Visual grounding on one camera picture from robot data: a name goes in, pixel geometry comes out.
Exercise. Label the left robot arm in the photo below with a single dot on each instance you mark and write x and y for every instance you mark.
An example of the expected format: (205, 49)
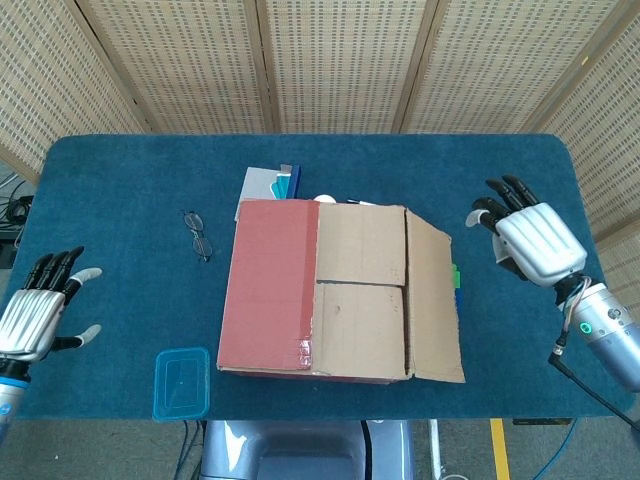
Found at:
(10, 395)

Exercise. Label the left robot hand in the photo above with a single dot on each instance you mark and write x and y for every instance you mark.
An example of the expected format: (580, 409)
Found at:
(30, 320)

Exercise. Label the grey and blue paper carton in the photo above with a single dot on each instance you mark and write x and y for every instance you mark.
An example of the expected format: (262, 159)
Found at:
(257, 187)

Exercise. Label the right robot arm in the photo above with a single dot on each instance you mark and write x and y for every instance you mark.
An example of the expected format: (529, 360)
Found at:
(610, 320)

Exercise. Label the blue table cloth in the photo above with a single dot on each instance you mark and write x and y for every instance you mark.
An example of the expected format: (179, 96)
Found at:
(125, 175)

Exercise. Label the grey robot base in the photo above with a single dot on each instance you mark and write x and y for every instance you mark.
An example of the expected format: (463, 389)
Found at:
(310, 450)

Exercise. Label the thin white pen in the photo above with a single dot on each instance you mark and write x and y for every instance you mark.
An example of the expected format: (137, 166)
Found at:
(367, 202)

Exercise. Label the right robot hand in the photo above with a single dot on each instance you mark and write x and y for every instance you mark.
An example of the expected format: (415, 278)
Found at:
(540, 240)

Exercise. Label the thin-framed eyeglasses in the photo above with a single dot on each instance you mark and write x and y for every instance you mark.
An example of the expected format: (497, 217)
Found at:
(192, 220)

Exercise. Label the woven bamboo folding screen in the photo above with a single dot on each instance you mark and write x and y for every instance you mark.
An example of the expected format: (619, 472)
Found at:
(340, 60)

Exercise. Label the clear blue plastic lid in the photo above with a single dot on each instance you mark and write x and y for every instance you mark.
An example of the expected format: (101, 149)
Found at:
(180, 385)

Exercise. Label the green toy brick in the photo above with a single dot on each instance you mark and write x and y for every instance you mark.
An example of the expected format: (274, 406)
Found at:
(456, 276)

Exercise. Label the white metal leg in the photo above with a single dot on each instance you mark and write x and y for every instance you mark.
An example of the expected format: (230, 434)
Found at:
(434, 445)

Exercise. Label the small white ball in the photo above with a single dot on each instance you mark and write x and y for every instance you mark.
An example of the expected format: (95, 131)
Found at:
(325, 198)

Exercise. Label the red brown cardboard box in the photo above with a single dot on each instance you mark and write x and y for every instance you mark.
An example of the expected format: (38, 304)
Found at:
(270, 280)

